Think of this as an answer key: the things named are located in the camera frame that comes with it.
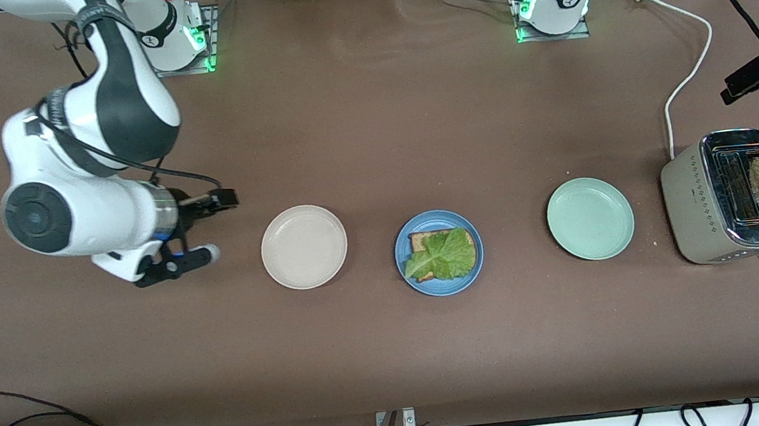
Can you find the cream white plate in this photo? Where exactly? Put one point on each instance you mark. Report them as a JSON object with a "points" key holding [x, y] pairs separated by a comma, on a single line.
{"points": [[304, 247]]}

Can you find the blue plate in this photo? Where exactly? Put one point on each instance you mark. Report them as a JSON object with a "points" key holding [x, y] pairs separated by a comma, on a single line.
{"points": [[443, 288]]}

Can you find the green lettuce leaf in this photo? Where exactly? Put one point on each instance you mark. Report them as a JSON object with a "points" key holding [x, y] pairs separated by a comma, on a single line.
{"points": [[445, 259]]}

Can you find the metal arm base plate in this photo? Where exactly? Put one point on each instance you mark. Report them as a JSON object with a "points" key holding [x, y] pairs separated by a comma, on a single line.
{"points": [[584, 31], [203, 47]]}

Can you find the pale green plate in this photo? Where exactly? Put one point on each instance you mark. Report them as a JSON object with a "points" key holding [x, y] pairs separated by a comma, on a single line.
{"points": [[590, 219]]}

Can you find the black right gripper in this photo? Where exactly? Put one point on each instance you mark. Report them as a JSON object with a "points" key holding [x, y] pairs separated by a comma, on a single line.
{"points": [[188, 215]]}

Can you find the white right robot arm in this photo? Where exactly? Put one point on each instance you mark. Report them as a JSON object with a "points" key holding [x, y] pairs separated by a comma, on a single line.
{"points": [[123, 92]]}

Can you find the chrome beige toaster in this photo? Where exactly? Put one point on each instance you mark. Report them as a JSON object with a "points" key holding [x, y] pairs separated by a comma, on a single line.
{"points": [[697, 212]]}

